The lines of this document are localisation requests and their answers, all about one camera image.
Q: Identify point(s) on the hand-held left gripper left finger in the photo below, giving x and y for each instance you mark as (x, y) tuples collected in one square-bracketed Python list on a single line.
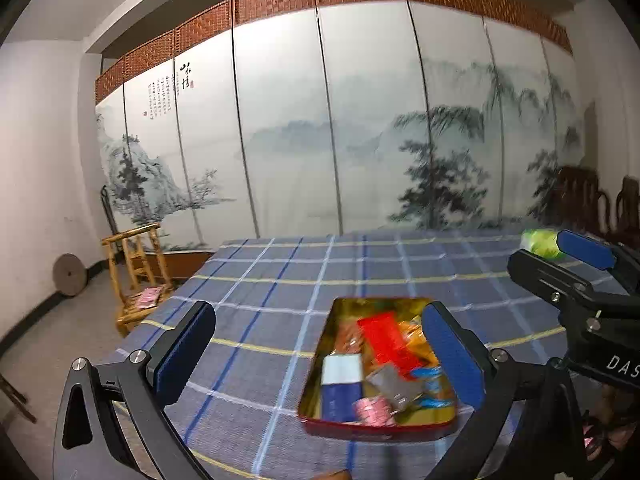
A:
[(182, 355)]

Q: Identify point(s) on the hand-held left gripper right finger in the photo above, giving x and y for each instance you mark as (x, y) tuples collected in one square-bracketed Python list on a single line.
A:
[(457, 355)]

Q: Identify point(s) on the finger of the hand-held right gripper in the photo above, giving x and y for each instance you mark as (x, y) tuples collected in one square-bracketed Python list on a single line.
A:
[(545, 272), (585, 250)]

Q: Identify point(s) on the orange snack packet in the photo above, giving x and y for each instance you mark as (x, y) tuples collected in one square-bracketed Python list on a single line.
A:
[(417, 342)]

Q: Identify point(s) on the small blue candy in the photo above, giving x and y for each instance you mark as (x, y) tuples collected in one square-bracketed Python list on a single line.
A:
[(435, 401)]

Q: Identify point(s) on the red snack packet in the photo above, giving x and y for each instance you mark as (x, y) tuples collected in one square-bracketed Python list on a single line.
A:
[(387, 342)]

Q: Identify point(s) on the grey clear snack packet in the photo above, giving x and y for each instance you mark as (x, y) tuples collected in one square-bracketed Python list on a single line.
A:
[(392, 385)]

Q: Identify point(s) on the pink candy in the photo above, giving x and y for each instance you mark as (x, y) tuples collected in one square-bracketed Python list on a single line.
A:
[(372, 410)]

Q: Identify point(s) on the clear packet of orange snacks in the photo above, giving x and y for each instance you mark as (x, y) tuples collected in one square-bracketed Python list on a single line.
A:
[(350, 340)]

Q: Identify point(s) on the red and gold tin box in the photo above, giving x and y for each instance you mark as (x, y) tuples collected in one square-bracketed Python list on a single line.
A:
[(380, 432)]

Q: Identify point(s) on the blue and white snack packet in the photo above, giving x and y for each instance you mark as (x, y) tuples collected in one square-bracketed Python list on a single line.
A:
[(340, 395)]

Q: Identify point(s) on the green tissue pack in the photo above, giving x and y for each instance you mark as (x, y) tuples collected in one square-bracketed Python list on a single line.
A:
[(540, 242)]

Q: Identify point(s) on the pink paper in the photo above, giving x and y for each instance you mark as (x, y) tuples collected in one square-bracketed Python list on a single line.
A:
[(147, 299)]

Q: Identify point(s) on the blue plaid tablecloth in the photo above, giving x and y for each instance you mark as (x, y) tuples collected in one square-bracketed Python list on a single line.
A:
[(260, 310)]

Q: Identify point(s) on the bamboo chair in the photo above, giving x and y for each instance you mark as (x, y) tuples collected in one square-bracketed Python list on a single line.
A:
[(145, 265)]

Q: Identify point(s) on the round stone disc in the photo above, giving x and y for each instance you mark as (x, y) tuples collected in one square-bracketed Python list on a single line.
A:
[(70, 275)]

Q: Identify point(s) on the dark wooden furniture leg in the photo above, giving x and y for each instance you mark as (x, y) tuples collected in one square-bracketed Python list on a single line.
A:
[(17, 400)]

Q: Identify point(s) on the painted landscape folding screen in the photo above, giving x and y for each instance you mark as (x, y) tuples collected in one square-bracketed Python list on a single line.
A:
[(325, 110)]

